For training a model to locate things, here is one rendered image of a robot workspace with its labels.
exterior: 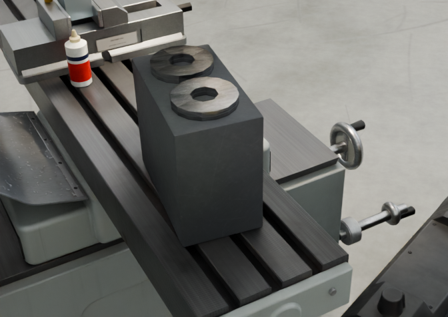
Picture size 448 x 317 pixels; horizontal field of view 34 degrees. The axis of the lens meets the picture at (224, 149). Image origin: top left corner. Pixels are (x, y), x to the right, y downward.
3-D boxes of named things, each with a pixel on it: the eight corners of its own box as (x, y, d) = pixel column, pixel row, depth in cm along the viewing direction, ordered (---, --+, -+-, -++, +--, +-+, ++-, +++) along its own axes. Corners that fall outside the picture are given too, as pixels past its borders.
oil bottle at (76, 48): (88, 75, 140) (80, 22, 133) (95, 84, 137) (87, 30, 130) (68, 80, 138) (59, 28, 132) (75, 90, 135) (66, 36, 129)
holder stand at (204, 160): (213, 144, 120) (209, 34, 108) (264, 227, 103) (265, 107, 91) (142, 160, 116) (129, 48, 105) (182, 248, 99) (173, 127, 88)
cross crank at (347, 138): (344, 148, 180) (348, 108, 173) (374, 173, 171) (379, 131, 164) (290, 168, 174) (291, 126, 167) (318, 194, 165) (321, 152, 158)
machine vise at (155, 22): (161, 16, 160) (157, -31, 154) (189, 44, 149) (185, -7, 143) (2, 53, 148) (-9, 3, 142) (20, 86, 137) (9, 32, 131)
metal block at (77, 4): (84, 4, 146) (79, -23, 142) (93, 16, 141) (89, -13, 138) (59, 10, 144) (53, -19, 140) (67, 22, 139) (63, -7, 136)
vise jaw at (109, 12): (107, 0, 151) (105, -18, 149) (129, 22, 142) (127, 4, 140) (80, 6, 149) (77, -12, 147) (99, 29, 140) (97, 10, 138)
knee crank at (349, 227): (404, 206, 175) (407, 187, 171) (421, 220, 171) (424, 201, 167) (329, 237, 167) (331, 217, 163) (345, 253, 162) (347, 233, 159)
